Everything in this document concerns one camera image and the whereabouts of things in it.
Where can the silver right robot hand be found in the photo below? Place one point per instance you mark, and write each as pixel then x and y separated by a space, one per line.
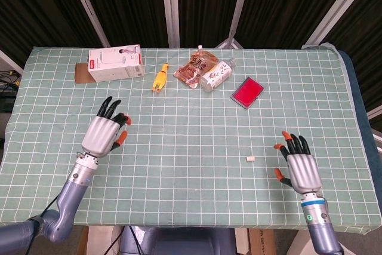
pixel 304 171

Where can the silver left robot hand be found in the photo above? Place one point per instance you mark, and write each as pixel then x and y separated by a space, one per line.
pixel 98 135

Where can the small white eraser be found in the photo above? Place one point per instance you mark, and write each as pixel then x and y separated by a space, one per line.
pixel 250 158

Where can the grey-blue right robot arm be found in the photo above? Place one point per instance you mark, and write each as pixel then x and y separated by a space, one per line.
pixel 317 222

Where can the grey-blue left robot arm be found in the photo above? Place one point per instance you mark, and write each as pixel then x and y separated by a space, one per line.
pixel 70 198

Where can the white cardboard product box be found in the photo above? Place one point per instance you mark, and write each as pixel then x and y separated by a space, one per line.
pixel 116 65

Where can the brown cardboard carton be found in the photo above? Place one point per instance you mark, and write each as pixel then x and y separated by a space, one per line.
pixel 268 241

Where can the yellow rubber chicken toy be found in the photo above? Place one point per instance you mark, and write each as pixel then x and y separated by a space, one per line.
pixel 160 79

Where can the blue table padding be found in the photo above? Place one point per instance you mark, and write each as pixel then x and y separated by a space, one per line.
pixel 362 102

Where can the red ink pad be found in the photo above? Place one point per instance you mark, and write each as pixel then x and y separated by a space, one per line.
pixel 247 92

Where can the green checked tablecloth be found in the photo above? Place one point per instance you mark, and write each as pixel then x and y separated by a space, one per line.
pixel 191 177

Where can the brown snack pouch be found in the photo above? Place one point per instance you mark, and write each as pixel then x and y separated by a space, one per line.
pixel 194 68

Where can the clear plastic bottle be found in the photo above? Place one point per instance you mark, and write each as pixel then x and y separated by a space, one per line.
pixel 216 76

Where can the grey robot torso base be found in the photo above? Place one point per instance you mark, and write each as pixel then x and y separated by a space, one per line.
pixel 179 241

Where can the dark pleated curtain panel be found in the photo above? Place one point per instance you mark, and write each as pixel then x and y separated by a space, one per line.
pixel 131 4
pixel 292 1
pixel 367 43
pixel 209 1
pixel 35 7

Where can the white partition post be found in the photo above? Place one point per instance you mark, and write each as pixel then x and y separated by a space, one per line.
pixel 170 7
pixel 12 62
pixel 238 10
pixel 337 7
pixel 375 123
pixel 86 7

